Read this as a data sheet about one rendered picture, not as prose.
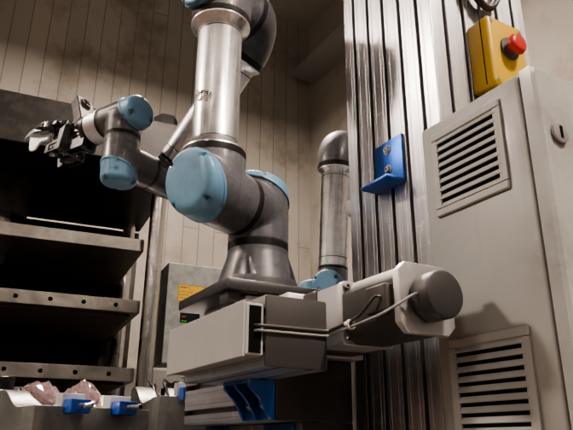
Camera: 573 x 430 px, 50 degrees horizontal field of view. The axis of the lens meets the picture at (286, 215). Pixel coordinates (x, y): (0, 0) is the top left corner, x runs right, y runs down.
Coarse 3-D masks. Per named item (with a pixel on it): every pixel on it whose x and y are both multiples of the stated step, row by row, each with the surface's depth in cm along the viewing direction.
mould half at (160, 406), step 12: (132, 396) 176; (144, 396) 169; (156, 396) 170; (168, 396) 147; (144, 408) 159; (156, 408) 147; (168, 408) 146; (180, 408) 147; (156, 420) 145; (168, 420) 145; (180, 420) 146
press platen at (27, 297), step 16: (0, 288) 214; (16, 304) 216; (32, 304) 217; (48, 304) 219; (64, 304) 221; (80, 304) 223; (96, 304) 225; (112, 304) 228; (128, 304) 230; (128, 320) 244; (112, 336) 281
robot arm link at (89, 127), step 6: (90, 114) 132; (84, 120) 133; (90, 120) 132; (84, 126) 133; (90, 126) 132; (84, 132) 133; (90, 132) 132; (96, 132) 132; (90, 138) 133; (96, 138) 133; (102, 138) 133
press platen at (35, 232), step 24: (0, 240) 229; (24, 240) 229; (48, 240) 229; (72, 240) 232; (96, 240) 236; (120, 240) 240; (24, 264) 261; (48, 264) 261; (72, 264) 260; (96, 264) 260; (120, 264) 260
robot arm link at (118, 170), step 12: (108, 132) 127; (120, 132) 126; (132, 132) 127; (108, 144) 126; (120, 144) 125; (132, 144) 127; (108, 156) 124; (120, 156) 124; (132, 156) 126; (144, 156) 129; (108, 168) 124; (120, 168) 124; (132, 168) 125; (144, 168) 129; (156, 168) 131; (108, 180) 124; (120, 180) 124; (132, 180) 125; (144, 180) 130
